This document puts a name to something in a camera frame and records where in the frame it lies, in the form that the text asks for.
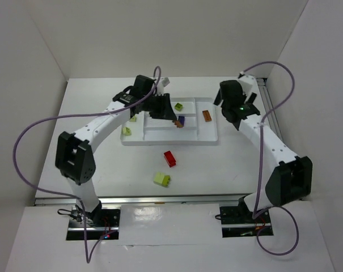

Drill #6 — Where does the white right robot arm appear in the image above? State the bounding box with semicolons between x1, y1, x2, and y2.
214;80;312;215

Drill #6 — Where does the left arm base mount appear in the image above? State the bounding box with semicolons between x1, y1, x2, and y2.
57;207;121;241

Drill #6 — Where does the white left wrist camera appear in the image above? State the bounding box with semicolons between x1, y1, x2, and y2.
160;77;170;87

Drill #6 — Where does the lime green square lego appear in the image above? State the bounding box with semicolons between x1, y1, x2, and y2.
122;127;132;136
129;116;137;122

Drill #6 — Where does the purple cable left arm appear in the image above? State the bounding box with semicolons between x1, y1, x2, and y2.
12;66;162;264

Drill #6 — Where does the dark green square lego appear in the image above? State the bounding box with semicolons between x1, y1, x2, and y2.
174;103;183;112

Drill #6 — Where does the aluminium rail front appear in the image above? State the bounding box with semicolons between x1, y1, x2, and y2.
34;194;245;206

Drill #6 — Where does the aluminium rail right side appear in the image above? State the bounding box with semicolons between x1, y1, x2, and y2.
256;76;293;159

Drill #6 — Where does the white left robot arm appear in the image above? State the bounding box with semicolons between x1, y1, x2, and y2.
55;75;177;221

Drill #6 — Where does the purple lego plate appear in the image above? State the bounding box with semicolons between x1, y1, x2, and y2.
178;116;185;127

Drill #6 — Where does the orange lego brick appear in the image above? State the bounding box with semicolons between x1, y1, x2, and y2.
202;110;212;122

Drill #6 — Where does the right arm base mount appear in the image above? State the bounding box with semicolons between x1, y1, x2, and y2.
214;201;274;238

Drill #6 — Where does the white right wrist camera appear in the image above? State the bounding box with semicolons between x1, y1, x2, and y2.
237;75;259;98

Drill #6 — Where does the pale and lime green lego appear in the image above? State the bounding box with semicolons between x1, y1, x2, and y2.
153;172;171;188

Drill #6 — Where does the aluminium rail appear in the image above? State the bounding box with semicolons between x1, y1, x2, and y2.
256;76;293;159
34;194;245;206

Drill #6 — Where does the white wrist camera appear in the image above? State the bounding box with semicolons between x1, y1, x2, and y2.
160;77;170;87
237;75;259;98

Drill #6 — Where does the red lego brick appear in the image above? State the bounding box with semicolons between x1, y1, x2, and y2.
164;151;176;168

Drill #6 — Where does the white divided sorting tray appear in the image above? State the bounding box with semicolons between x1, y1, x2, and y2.
120;97;218;146

